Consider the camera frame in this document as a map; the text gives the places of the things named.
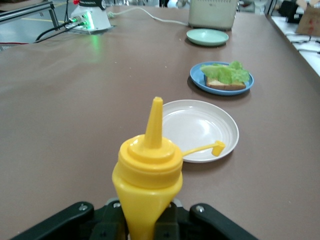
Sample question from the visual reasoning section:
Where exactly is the black base cable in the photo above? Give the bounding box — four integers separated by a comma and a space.
34, 0, 76, 44

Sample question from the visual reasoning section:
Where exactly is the pale green round plate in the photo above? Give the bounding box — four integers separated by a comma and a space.
185, 28, 230, 48

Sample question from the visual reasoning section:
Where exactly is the yellow squeeze bottle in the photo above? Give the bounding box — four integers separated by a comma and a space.
111, 96, 226, 240

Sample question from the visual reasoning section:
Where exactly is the brown bread slice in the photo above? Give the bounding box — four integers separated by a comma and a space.
205, 74, 247, 91

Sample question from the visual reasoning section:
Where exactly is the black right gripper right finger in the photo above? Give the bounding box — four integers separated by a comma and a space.
153, 199, 259, 240

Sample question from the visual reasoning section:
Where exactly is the brown cardboard box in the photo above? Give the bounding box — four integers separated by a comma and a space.
296, 4, 320, 36

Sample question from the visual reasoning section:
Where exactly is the black background device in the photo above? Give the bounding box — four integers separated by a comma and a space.
278, 0, 301, 25

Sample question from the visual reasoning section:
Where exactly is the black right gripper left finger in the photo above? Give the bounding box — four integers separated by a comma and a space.
11, 197, 129, 240

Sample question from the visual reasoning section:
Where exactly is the beige steel toaster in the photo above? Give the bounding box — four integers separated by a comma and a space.
187, 0, 238, 31

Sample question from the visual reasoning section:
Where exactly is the white toaster power cable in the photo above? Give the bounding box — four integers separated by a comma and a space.
106, 6, 190, 27

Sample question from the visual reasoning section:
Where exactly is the aluminium frame rail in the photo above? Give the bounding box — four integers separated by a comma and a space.
0, 0, 60, 25

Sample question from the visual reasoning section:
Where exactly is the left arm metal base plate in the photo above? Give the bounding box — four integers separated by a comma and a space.
65, 22, 117, 36

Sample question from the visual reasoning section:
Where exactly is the beige round plate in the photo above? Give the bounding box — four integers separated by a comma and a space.
159, 99, 240, 164

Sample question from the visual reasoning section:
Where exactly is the green lettuce leaf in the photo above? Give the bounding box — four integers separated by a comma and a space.
200, 60, 251, 85

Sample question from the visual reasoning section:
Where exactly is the blue round plate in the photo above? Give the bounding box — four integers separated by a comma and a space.
189, 61, 255, 96

